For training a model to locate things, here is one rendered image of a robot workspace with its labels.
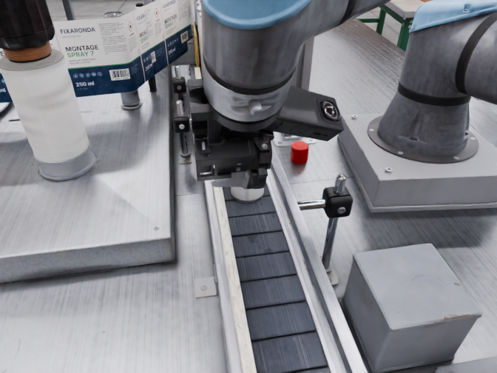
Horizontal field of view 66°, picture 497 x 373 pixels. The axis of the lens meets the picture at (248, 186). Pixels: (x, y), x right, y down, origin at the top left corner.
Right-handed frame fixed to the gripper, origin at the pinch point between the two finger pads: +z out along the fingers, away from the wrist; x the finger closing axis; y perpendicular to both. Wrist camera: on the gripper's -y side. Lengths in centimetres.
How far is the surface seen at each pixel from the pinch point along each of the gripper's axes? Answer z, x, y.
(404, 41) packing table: 98, -110, -107
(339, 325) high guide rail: -14.9, 20.6, -3.3
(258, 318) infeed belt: -4.3, 18.6, 2.1
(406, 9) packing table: 85, -117, -103
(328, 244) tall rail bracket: -0.6, 10.7, -8.8
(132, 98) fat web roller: 20.6, -29.3, 18.6
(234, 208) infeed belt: 4.9, 2.5, 2.2
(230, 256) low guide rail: -4.2, 11.4, 4.2
